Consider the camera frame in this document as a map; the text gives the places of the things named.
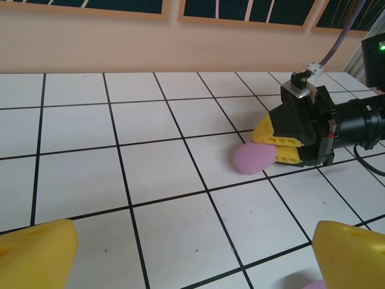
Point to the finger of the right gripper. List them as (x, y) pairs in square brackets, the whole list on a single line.
[(261, 129), (297, 156)]

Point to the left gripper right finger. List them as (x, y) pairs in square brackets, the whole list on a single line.
[(355, 259)]

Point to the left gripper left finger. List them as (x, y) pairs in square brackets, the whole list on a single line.
[(36, 259)]

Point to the purple putty blob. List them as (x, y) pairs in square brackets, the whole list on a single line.
[(252, 159)]

